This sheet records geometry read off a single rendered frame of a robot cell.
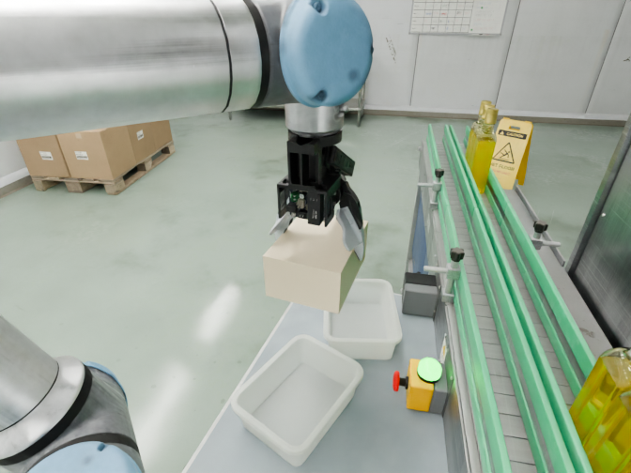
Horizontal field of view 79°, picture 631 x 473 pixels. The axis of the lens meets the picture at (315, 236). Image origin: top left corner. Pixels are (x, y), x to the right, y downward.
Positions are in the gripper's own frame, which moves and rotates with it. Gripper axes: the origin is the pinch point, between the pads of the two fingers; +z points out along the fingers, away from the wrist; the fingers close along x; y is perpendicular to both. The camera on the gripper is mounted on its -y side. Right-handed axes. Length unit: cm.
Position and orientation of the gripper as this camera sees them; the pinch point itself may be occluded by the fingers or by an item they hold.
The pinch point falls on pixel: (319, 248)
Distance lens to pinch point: 61.9
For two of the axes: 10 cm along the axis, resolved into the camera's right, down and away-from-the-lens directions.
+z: 0.0, 8.5, 5.3
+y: -3.5, 4.9, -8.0
